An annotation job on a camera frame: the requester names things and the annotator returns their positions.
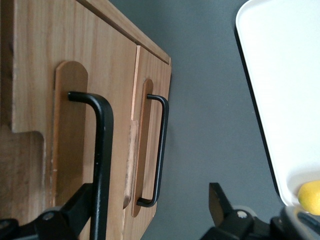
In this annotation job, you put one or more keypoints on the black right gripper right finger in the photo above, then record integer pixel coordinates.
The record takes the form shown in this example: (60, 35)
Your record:
(230, 222)

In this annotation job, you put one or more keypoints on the wooden drawer cabinet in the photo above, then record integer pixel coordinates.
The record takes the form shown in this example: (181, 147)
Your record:
(150, 43)

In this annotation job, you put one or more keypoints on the beige plastic tray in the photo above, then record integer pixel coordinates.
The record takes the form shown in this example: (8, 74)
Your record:
(287, 87)

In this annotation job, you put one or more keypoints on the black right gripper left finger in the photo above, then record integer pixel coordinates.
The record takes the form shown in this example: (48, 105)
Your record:
(67, 220)

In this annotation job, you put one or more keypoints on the yellow lemon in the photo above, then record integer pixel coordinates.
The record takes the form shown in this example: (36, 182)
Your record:
(311, 197)

